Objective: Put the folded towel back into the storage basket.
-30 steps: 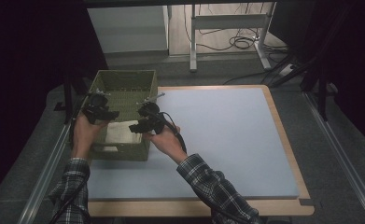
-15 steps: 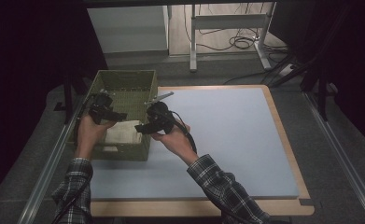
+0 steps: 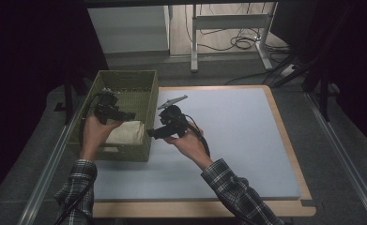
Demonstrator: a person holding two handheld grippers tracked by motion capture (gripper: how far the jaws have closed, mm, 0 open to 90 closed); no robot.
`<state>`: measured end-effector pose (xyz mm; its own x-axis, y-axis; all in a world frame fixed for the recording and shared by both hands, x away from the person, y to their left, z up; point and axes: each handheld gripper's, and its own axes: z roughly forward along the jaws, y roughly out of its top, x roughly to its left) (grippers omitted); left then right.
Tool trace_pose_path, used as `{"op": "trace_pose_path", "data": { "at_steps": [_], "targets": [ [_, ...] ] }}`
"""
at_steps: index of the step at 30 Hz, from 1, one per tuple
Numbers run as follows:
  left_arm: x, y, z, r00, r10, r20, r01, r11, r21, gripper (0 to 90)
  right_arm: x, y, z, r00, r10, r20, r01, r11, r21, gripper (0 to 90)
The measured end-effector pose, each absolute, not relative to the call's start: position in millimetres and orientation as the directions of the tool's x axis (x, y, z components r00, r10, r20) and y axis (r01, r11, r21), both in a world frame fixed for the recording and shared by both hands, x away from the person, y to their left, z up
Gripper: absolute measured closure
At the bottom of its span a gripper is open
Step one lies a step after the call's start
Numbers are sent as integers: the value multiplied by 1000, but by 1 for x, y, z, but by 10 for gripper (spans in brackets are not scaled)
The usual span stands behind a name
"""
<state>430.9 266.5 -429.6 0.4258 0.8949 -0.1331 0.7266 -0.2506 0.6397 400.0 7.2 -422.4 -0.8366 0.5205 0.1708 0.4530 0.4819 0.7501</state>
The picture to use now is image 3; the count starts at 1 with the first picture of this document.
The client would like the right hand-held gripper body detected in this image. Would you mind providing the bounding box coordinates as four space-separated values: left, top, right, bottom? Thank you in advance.
157 95 192 139

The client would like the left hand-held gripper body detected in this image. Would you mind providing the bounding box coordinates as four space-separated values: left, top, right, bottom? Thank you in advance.
93 88 123 126

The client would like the cream printed baby cloth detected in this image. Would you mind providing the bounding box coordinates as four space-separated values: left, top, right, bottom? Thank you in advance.
105 121 145 145

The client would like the green woven basket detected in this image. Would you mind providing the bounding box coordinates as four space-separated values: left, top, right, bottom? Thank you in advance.
66 69 160 163

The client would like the person's right hand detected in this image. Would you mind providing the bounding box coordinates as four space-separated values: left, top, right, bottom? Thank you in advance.
163 122 214 172

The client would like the person's left hand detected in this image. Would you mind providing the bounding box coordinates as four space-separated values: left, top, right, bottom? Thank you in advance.
79 115 123 162

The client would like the dark metal stand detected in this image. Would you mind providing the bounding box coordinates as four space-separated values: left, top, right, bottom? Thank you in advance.
271 52 342 123
54 73 89 126

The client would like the light blue foam mat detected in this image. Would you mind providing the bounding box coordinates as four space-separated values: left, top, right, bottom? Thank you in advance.
93 87 301 202

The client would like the white cabinet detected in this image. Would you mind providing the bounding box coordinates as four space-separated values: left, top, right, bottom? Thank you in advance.
86 5 171 54

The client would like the dark curtain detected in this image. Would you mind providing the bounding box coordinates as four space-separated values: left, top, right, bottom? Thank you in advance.
0 0 108 205
271 0 367 158

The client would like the white power strip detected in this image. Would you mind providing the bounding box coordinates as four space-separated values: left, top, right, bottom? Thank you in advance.
279 64 298 78

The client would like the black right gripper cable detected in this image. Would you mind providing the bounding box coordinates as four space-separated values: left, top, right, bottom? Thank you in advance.
184 113 211 158

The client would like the long black floor cable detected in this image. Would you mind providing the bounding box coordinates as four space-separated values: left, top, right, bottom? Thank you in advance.
223 69 283 86

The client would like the metal floor rail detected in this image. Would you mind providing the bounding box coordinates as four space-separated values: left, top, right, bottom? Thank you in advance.
304 92 367 225
16 102 88 225

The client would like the tangle of black floor cables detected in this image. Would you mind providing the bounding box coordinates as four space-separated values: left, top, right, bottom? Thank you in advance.
184 3 291 53

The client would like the white metal desk frame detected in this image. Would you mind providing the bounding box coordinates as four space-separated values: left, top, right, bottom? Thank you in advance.
190 2 279 73

